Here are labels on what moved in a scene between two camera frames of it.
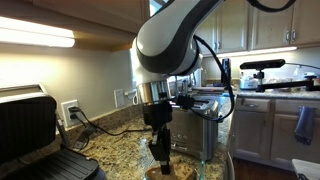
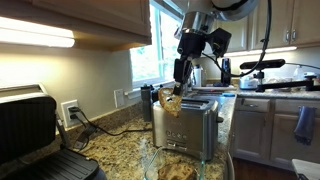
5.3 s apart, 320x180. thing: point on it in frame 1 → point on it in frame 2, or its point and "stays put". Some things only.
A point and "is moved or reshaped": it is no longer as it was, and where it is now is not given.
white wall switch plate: [119, 97] stays put
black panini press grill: [32, 138] stays put
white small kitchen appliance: [248, 83] stays put
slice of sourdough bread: [177, 171] is moved or reshaped
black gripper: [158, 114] → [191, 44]
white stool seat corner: [310, 169] stays put
